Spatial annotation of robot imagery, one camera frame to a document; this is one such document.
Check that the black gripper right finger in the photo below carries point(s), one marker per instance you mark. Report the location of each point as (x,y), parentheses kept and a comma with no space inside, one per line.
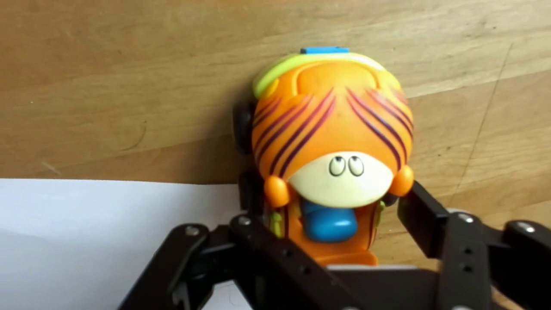
(475,260)

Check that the white paper sheet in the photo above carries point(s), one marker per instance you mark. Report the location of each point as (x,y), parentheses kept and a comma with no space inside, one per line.
(86,242)

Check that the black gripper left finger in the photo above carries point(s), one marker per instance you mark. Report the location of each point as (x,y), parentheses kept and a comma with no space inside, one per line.
(258,270)

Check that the orange striped toy car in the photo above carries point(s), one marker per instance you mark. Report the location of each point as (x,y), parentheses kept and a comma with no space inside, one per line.
(332,127)

